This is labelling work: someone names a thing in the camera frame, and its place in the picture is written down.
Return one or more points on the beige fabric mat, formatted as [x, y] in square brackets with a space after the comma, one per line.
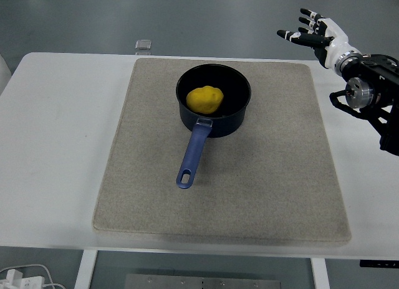
[237, 195]

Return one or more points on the black control box under table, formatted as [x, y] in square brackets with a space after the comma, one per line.
[378, 263]

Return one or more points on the grey metal plate with screws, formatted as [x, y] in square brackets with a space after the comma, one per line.
[202, 282]

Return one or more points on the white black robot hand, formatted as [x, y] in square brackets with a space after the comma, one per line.
[336, 40]

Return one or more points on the person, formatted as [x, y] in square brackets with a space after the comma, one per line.
[3, 71]

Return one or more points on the white table leg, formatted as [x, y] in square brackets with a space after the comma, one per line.
[320, 275]
[84, 270]

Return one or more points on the small clear square floor plate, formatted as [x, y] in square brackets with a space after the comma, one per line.
[143, 44]

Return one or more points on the white power strip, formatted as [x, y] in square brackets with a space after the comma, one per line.
[22, 282]

